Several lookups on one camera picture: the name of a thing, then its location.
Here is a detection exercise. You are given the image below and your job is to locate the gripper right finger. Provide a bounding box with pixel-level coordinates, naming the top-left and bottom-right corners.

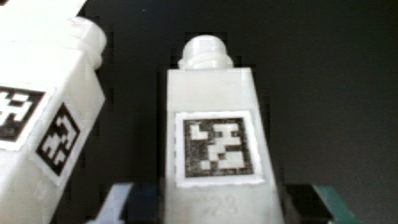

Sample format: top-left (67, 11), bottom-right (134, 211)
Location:
top-left (282, 184), bottom-right (362, 224)

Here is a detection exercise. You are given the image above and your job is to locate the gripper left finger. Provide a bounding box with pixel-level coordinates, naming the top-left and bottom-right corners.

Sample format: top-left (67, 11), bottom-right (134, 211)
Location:
top-left (86, 182), bottom-right (157, 224)

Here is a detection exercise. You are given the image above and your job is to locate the white table leg with tag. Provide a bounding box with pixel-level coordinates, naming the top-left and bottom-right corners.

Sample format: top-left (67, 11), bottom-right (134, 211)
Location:
top-left (163, 35), bottom-right (283, 224)

